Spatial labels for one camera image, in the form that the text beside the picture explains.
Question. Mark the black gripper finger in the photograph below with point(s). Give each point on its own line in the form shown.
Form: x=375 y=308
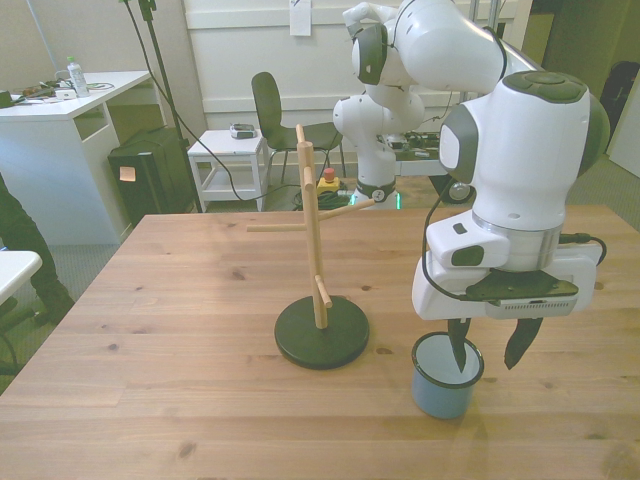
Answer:
x=522 y=340
x=457 y=340

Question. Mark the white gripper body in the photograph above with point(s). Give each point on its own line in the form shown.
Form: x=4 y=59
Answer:
x=440 y=295

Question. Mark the blue enamel mug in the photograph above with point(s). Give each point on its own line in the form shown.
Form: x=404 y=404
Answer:
x=440 y=395

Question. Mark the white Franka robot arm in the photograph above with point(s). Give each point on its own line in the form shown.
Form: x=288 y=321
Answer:
x=525 y=150

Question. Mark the wooden mug tree black base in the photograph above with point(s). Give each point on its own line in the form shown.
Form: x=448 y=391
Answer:
x=320 y=340

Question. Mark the white wheeled cart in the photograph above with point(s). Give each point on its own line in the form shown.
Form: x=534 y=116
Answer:
x=457 y=191

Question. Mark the yellow emergency stop button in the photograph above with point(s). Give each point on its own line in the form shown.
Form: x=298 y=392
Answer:
x=328 y=185

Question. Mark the dark grey chair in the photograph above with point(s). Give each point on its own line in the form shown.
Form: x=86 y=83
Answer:
x=267 y=110

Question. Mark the grey handheld device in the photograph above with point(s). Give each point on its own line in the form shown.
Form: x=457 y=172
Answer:
x=242 y=132

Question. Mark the white side table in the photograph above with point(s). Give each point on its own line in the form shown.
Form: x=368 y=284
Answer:
x=225 y=142

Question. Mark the white paper sheet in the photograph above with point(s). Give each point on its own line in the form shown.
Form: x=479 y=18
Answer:
x=300 y=20

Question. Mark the black computer tower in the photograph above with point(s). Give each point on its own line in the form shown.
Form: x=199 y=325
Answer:
x=150 y=185

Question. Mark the orange sticky note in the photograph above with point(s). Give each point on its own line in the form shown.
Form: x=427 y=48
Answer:
x=127 y=174

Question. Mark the white desk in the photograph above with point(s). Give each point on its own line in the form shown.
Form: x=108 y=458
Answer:
x=50 y=165

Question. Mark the person's dark trouser leg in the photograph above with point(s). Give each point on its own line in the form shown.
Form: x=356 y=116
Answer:
x=25 y=240

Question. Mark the clear plastic bottle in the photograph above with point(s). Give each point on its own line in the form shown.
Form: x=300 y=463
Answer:
x=79 y=82

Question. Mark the white rounded tabletop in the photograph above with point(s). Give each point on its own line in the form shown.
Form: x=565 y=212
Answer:
x=15 y=270

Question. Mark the small white box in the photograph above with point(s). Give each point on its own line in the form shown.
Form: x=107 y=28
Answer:
x=64 y=94

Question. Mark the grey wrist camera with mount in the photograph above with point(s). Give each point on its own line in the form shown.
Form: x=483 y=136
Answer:
x=530 y=307

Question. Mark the black camera stand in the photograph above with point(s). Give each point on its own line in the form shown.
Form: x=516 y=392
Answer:
x=168 y=95

